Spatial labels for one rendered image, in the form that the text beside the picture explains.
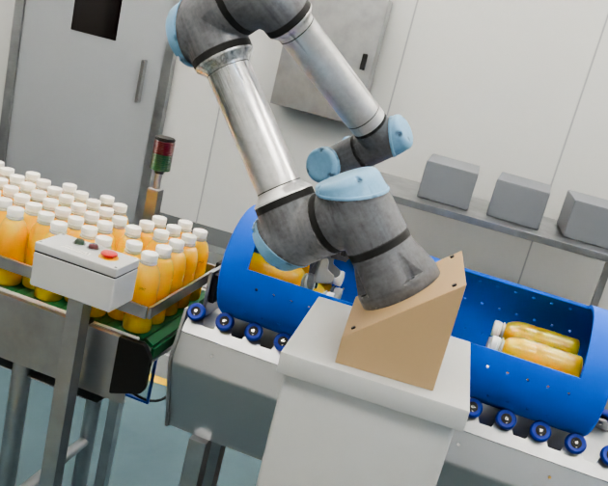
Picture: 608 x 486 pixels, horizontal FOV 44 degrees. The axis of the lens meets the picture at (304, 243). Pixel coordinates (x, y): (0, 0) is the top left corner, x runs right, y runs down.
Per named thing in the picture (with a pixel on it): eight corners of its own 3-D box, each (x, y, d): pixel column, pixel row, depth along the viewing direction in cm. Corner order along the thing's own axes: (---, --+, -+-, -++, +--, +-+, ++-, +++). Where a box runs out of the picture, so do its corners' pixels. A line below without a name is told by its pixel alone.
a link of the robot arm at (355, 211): (396, 240, 123) (360, 167, 121) (330, 265, 130) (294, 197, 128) (416, 218, 134) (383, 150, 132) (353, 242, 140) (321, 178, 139)
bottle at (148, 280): (124, 321, 180) (136, 250, 175) (152, 327, 181) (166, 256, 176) (118, 333, 173) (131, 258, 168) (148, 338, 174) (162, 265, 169)
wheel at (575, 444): (587, 433, 159) (585, 434, 160) (566, 430, 159) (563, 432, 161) (588, 454, 157) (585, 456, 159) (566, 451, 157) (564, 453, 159)
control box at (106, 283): (109, 312, 157) (117, 268, 155) (28, 284, 162) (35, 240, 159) (132, 300, 167) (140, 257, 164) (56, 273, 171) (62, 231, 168)
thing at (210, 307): (207, 320, 184) (218, 274, 181) (199, 317, 184) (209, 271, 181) (223, 309, 193) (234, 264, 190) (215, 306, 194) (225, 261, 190)
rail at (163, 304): (149, 319, 171) (152, 308, 170) (146, 318, 171) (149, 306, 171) (217, 277, 209) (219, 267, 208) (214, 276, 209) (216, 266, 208)
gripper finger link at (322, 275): (326, 300, 168) (338, 261, 167) (302, 292, 169) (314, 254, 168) (329, 299, 171) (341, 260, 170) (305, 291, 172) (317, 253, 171)
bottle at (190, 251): (184, 312, 193) (198, 246, 188) (158, 306, 193) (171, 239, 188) (191, 304, 200) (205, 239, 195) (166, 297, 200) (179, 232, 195)
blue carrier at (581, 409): (584, 462, 155) (632, 340, 147) (206, 329, 174) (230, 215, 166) (576, 403, 182) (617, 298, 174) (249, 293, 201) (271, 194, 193)
